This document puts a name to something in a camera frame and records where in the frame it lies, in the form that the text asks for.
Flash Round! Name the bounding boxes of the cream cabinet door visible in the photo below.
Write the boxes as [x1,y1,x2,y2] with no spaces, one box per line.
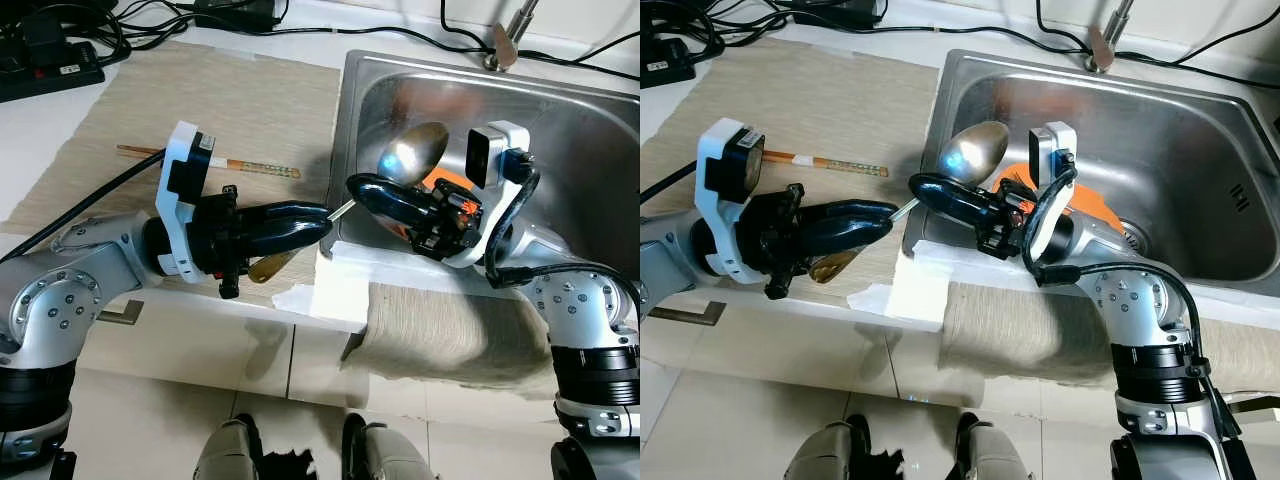
[880,325,1116,406]
[290,325,556,406]

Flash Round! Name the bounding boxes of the grey robot right leg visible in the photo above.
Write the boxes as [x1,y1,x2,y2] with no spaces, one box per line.
[950,412,1031,480]
[340,412,436,480]

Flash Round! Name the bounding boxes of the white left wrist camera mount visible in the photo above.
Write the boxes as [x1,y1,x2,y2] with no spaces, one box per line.
[157,120,219,285]
[696,117,767,286]

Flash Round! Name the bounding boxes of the stainless steel sink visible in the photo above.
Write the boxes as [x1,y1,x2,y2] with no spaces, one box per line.
[903,48,1280,301]
[322,50,641,291]

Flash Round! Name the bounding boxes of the black power strip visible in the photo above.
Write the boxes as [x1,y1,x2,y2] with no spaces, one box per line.
[0,12,107,103]
[640,15,699,89]

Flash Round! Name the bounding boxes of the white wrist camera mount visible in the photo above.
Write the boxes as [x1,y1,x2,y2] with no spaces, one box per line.
[696,117,767,286]
[445,120,532,269]
[157,120,219,285]
[1020,121,1080,263]

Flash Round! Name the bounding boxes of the orange plate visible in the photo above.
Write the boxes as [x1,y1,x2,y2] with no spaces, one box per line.
[988,163,1109,241]
[418,166,479,216]

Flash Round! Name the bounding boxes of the grey robot left leg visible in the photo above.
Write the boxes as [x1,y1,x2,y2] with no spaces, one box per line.
[193,415,263,480]
[783,415,863,480]

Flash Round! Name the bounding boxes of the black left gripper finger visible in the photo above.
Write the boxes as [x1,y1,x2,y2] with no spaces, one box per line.
[808,198,899,227]
[250,220,333,261]
[250,199,334,229]
[808,218,897,259]

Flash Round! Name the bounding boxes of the black power cable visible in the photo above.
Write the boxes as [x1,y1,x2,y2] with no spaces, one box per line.
[880,18,1280,87]
[100,20,641,83]
[515,28,641,66]
[1110,15,1280,63]

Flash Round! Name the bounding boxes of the beige hanging towel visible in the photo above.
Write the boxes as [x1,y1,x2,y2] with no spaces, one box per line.
[940,283,1280,391]
[345,283,601,389]

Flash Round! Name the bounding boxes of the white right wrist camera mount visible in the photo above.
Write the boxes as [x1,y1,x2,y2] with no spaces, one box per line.
[445,120,532,269]
[1020,121,1080,263]

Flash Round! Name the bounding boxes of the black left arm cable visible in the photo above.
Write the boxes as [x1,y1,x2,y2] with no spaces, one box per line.
[640,158,701,206]
[0,148,166,263]

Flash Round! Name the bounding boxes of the black robot pelvis part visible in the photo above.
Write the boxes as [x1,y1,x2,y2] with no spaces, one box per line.
[255,448,319,480]
[858,448,916,480]

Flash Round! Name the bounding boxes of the beige place mat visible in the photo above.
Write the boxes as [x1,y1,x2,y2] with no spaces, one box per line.
[640,40,941,301]
[5,40,346,301]

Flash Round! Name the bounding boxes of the grey robot leg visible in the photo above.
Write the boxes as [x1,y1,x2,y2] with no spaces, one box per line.
[340,412,436,480]
[783,415,863,480]
[950,412,1031,480]
[193,415,263,480]

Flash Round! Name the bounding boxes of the metal faucet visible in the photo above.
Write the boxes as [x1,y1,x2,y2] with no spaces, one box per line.
[1085,0,1136,74]
[485,0,541,73]

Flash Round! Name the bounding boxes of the white paper sheet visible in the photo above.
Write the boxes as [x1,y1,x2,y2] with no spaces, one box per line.
[270,240,561,326]

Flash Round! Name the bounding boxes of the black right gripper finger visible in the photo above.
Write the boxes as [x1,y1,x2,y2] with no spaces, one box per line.
[907,171,1001,206]
[345,173,441,209]
[350,192,426,243]
[912,190,991,236]

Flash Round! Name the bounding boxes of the cream drawer front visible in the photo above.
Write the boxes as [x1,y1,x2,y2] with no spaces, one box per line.
[70,300,296,401]
[640,300,886,401]

